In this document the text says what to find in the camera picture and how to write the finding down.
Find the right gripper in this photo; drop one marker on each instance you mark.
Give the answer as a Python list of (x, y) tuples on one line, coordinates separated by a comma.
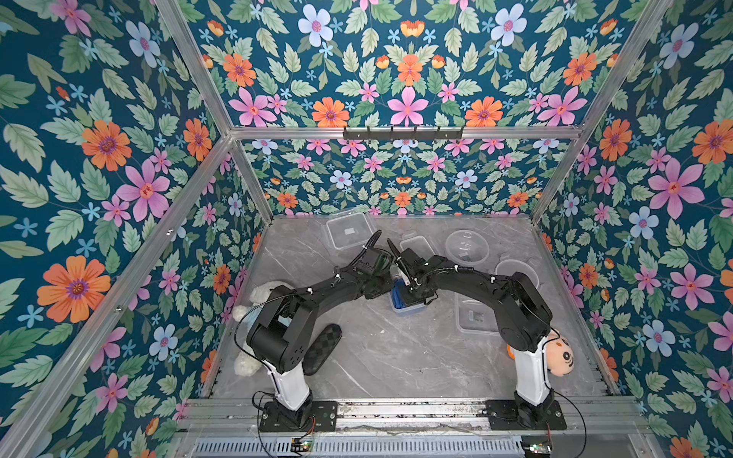
[(407, 269)]

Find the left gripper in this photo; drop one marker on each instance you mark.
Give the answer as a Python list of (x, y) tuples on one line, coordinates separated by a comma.
[(384, 274)]

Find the blue cleaning cloth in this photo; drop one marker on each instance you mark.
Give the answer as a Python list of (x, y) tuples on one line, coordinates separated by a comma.
[(401, 297)]

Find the rectangular clear box lid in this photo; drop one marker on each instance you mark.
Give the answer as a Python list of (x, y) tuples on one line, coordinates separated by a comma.
[(420, 245)]

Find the square clear lunch box lid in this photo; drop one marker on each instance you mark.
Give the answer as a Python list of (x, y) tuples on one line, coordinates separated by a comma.
[(348, 230)]

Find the round clear lunch box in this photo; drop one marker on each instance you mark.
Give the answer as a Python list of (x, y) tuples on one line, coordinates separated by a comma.
[(467, 247)]

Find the square clear lunch box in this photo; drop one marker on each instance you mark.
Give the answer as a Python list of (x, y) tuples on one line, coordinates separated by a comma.
[(474, 318)]

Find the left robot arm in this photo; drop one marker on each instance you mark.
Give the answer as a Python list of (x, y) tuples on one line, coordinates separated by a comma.
[(281, 335)]

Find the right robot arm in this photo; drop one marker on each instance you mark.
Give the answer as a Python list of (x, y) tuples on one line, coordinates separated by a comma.
[(523, 318)]

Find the orange pink plush doll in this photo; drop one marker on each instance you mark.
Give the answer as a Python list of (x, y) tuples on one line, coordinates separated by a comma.
[(553, 355)]

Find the black wall hook rail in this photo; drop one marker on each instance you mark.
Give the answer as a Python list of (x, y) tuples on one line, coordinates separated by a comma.
[(409, 133)]

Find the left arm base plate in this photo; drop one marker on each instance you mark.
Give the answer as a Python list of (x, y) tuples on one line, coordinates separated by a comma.
[(314, 416)]

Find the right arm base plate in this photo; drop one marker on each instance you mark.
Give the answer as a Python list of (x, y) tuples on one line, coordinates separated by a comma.
[(513, 415)]

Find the aluminium front rail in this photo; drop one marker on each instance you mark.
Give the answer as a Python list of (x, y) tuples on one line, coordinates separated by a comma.
[(584, 415)]

